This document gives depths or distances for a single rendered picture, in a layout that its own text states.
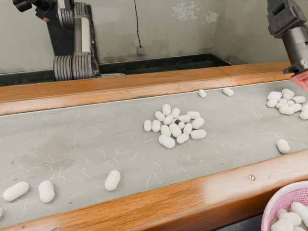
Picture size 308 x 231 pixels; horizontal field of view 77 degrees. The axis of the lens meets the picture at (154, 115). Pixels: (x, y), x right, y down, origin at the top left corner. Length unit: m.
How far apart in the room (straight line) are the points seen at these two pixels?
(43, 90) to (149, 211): 0.44
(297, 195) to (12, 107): 0.63
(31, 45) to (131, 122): 2.06
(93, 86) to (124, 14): 1.90
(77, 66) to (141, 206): 0.52
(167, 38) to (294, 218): 2.47
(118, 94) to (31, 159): 0.26
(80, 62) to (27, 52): 1.79
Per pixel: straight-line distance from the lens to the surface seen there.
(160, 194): 0.32
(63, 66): 0.71
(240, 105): 0.61
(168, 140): 0.40
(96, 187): 0.36
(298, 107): 0.65
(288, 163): 0.44
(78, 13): 0.92
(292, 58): 0.71
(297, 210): 0.41
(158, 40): 2.63
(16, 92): 0.63
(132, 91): 0.56
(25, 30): 2.41
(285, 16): 0.75
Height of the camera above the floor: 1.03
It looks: 36 degrees down
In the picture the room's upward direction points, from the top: 3 degrees clockwise
